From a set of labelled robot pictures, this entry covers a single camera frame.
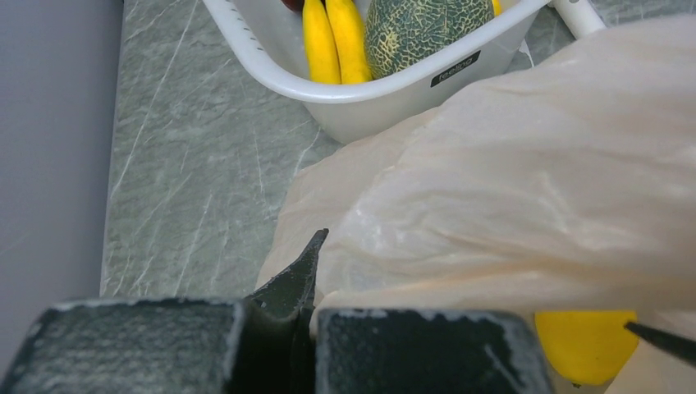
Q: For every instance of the yellow fake lemon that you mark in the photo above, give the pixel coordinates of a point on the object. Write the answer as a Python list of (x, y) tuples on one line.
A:
[(587, 347)]

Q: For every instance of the white PVC pipe frame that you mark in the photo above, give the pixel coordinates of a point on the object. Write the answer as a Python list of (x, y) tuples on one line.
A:
[(580, 16)]

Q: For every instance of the green netted fake melon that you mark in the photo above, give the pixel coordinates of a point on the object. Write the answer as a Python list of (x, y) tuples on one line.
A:
[(400, 33)]

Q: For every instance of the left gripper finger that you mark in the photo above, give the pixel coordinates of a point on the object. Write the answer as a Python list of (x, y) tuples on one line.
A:
[(287, 292)]

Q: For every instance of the yellow fake banana bunch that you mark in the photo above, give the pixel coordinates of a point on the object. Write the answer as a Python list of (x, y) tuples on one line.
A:
[(333, 34)]

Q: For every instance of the dark brown fake fruit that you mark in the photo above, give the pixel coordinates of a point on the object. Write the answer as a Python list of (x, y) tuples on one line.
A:
[(294, 5)]

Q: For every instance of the yellow fake corn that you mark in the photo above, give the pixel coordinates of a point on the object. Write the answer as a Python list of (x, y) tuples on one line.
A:
[(496, 7)]

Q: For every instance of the white plastic basket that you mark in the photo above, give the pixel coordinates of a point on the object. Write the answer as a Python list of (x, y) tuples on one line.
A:
[(267, 39)]

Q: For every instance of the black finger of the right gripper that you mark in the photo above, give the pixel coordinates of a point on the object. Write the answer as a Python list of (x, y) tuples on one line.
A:
[(675, 345)]

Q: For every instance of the translucent orange plastic bag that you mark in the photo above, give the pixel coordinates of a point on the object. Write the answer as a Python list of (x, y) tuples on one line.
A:
[(567, 186)]

